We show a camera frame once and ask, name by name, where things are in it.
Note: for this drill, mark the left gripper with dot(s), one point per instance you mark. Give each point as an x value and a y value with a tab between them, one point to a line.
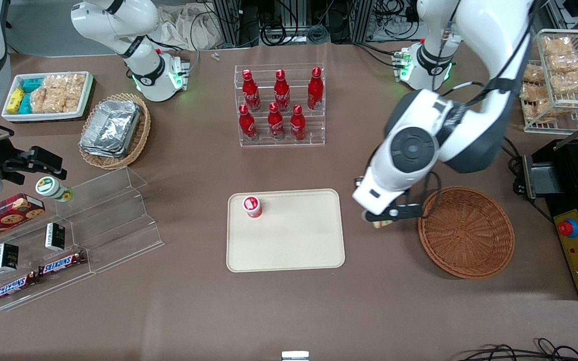
357	181

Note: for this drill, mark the triangular sandwich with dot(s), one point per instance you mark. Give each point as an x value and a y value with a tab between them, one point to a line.
383	224

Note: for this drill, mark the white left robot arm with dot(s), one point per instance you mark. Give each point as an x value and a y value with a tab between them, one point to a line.
484	40

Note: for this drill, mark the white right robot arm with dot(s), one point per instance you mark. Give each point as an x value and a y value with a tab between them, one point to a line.
118	25

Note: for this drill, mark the white rectangular snack tray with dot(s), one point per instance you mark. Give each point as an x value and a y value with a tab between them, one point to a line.
13	116

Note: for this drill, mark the round brown wicker basket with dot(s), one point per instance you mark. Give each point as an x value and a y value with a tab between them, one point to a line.
469	235

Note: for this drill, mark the beige plastic serving tray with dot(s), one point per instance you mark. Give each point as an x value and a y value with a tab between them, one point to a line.
294	235

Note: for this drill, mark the oval light wicker basket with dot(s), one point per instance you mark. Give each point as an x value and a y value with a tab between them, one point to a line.
141	135

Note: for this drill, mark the green lid white cup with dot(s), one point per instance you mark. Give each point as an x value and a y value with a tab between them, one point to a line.
50	188

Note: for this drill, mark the teal snack packet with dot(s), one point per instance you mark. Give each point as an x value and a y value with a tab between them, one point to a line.
25	104
31	84

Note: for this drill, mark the clear bag rice crackers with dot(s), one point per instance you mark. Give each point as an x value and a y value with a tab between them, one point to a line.
43	98
70	93

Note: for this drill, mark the red chocolate chip cookie box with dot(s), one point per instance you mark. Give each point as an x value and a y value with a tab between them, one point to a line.
3	218

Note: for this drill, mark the small black chocolate box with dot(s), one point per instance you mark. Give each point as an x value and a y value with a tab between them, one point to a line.
6	256
55	236

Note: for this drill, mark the yellow snack packet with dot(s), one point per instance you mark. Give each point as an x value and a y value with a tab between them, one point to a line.
15	100

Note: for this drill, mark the stacked aluminium foil containers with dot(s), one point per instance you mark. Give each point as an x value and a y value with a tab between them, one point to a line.
111	128

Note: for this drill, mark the clear acrylic stepped shelf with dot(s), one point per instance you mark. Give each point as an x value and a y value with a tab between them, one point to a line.
113	220

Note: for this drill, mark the snickers chocolate bar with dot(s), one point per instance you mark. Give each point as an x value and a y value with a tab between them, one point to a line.
15	287
63	263

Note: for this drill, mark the clear acrylic bottle rack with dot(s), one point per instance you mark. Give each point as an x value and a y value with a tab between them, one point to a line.
314	128

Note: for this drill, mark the red cola bottle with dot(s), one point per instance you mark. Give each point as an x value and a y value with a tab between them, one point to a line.
276	123
247	125
315	90
282	93
297	125
251	93

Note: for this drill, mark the red lid yogurt cup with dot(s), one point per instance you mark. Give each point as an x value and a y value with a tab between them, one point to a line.
252	206

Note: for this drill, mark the black appliance box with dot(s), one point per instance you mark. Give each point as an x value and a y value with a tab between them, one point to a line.
545	175

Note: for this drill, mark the red emergency stop button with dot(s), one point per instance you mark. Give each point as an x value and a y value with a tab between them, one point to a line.
567	228

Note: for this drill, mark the clear bag fried snack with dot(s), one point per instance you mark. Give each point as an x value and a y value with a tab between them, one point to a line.
540	111
575	82
534	73
557	46
567	62
535	93

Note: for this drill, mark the beige cloth bag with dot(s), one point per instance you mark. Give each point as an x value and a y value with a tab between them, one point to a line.
188	27

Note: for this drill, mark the aluminium frame profile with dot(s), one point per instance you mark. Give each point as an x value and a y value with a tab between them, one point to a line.
234	22

